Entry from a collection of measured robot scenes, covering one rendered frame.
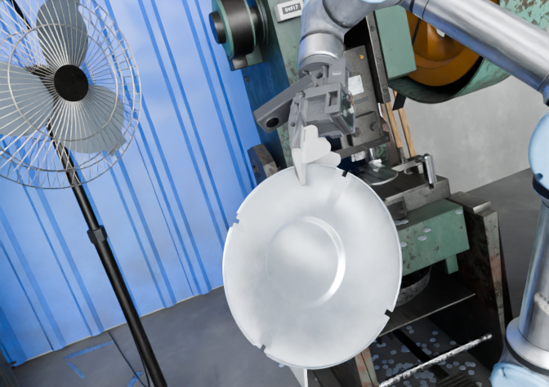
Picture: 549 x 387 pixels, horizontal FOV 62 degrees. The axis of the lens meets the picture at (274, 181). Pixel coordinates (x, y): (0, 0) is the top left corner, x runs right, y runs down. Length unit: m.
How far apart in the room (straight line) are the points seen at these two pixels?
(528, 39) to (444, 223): 0.77
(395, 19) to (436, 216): 0.59
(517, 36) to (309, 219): 0.41
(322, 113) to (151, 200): 1.94
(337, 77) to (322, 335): 0.38
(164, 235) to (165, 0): 1.24
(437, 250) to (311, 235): 0.85
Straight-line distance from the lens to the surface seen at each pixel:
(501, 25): 0.81
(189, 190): 2.56
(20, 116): 1.36
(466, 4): 0.82
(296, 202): 0.69
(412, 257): 1.43
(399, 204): 1.42
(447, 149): 3.13
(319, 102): 0.71
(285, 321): 0.69
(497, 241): 1.51
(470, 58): 1.47
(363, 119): 1.39
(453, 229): 1.48
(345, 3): 0.77
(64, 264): 2.67
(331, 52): 0.76
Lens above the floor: 1.24
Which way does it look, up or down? 16 degrees down
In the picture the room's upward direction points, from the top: 16 degrees counter-clockwise
